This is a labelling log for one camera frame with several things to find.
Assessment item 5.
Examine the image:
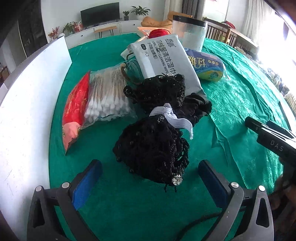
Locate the person right hand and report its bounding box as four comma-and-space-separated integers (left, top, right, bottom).
268, 175, 295, 233

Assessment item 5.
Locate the green satin tablecloth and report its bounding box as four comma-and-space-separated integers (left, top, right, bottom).
49, 34, 288, 240

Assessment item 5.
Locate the red and pink packet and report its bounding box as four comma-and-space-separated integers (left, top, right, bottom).
62, 71, 90, 152

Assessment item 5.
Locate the black crochet bag with rhinestone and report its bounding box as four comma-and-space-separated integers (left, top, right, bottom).
113, 115, 189, 188

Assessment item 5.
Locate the black folded cloth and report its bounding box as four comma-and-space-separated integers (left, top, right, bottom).
174, 93, 212, 126

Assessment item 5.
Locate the cotton swabs bag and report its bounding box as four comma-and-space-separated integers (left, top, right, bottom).
83, 63, 137, 128

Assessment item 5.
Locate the white cardboard storage box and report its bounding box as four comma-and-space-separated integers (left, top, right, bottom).
1, 37, 72, 240

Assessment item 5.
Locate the white sheer curtain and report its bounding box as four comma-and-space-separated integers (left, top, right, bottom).
242, 0, 275, 45

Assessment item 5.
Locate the teal face mask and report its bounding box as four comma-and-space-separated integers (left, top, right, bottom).
120, 58, 144, 85

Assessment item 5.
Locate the clear jar black lid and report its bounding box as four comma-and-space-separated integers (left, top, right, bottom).
172, 15, 208, 51

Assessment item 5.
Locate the grey wet wipes pack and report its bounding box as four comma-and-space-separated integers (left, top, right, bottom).
128, 34, 206, 97

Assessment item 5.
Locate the grey curtain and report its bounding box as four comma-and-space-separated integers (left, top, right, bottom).
182, 0, 205, 20

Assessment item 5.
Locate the red yarn ball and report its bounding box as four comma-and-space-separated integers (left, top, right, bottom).
148, 29, 171, 39

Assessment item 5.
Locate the red flower arrangement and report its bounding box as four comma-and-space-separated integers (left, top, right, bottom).
48, 21, 83, 40

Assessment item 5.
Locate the small wooden bench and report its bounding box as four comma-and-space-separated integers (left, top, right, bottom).
94, 26, 118, 38

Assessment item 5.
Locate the orange book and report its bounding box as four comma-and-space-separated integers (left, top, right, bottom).
137, 27, 153, 37

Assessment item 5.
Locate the white tv cabinet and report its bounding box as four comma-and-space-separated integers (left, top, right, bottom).
65, 20, 142, 49

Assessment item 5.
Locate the dark display cabinet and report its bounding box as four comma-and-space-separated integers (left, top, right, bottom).
18, 1, 48, 57

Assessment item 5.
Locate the orange lounge chair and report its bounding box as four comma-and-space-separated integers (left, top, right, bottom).
140, 10, 193, 31

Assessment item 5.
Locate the small potted plant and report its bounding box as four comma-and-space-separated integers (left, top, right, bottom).
122, 11, 130, 21

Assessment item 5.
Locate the black television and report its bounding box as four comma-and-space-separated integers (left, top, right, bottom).
80, 2, 120, 28

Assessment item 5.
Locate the potted green plant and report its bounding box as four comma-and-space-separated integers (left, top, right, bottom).
131, 6, 151, 20

